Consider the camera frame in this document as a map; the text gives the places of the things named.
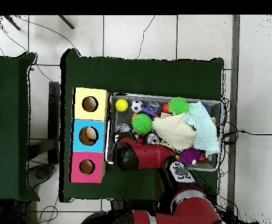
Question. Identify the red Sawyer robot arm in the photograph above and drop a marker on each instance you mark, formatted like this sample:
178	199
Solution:
154	154

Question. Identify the wooden box with three holes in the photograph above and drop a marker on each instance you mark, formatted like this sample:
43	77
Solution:
96	163

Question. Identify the silver mesh bin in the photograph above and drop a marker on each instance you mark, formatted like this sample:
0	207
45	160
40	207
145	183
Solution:
209	164

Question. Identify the green spiky rubber ball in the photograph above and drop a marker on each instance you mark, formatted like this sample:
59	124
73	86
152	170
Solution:
178	105
142	124

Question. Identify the small soccer ball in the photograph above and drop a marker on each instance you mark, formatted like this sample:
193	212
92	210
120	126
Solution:
137	106

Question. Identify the purple toy building block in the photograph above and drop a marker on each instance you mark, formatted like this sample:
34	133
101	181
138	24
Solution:
149	112

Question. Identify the silver can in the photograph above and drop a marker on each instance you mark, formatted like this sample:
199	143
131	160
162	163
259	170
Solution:
152	139

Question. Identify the yellow foam ball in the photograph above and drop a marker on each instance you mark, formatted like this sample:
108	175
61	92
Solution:
121	105

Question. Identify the orange ball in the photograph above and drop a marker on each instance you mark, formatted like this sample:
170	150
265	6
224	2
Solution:
165	108

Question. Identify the cream cloth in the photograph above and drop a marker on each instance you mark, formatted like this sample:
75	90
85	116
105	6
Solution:
174	131

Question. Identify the dark green tablecloth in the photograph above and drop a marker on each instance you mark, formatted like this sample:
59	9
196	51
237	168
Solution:
138	74
7	140

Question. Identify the purple spiky rubber toy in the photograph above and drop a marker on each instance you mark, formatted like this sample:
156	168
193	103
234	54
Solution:
189	155

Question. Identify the mint green cloth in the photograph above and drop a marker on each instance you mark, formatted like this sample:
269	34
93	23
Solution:
205	130

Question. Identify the black stand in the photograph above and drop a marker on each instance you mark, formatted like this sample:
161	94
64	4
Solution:
54	116

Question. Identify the grey round base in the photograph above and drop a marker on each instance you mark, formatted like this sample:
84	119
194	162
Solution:
41	173

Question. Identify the black tripod leg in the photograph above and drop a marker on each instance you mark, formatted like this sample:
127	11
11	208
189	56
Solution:
12	22
66	22

